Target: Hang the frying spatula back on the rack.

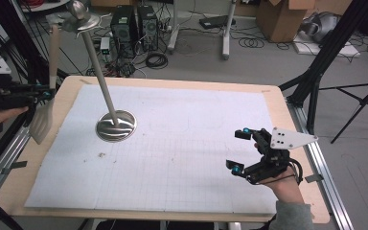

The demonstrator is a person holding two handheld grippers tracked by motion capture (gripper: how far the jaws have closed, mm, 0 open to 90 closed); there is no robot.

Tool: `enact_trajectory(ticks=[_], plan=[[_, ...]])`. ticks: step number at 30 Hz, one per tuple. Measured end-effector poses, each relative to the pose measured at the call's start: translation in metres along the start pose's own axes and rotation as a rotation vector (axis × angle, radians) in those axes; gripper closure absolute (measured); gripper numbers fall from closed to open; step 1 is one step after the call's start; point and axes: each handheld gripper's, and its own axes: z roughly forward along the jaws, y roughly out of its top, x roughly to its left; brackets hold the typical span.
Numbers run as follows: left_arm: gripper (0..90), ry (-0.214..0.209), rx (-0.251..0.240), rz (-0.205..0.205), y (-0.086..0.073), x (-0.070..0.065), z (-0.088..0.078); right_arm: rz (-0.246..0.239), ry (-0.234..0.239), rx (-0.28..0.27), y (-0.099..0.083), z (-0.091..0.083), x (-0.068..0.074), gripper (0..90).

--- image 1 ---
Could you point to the white flat board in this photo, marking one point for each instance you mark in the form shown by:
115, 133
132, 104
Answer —
332, 49

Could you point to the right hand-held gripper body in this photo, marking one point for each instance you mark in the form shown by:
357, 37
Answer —
274, 159

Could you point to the dark metal clip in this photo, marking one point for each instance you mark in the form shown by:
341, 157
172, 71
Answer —
313, 178
15, 166

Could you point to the person's right hand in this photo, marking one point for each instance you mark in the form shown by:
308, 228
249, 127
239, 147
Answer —
287, 191

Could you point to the white stand leg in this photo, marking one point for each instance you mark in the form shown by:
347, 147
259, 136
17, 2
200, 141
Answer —
227, 35
174, 32

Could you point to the black tripod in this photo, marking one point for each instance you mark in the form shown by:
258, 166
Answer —
362, 102

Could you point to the metal utensil stand with hooks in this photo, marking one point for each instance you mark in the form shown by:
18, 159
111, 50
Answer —
116, 127

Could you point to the aluminium rail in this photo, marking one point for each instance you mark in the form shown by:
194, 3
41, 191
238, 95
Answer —
9, 153
324, 179

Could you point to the silver grey rounded appliance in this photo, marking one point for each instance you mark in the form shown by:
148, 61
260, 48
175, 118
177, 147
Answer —
321, 25

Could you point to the white grid mat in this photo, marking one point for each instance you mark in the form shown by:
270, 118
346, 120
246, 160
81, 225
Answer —
188, 127

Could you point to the black computer tower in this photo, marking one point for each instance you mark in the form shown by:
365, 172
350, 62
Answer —
147, 27
123, 30

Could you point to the flat black device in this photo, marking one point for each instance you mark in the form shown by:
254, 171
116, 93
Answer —
215, 21

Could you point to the small white electronics box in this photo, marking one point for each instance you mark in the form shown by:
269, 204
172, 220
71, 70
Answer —
105, 44

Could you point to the black frame stand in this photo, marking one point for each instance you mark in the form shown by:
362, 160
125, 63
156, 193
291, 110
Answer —
326, 54
28, 48

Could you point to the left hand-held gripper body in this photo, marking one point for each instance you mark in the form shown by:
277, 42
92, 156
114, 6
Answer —
6, 94

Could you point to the beige slotted spatula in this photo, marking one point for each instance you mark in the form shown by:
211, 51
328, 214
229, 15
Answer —
43, 121

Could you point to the cardboard box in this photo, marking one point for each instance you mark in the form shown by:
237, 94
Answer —
281, 22

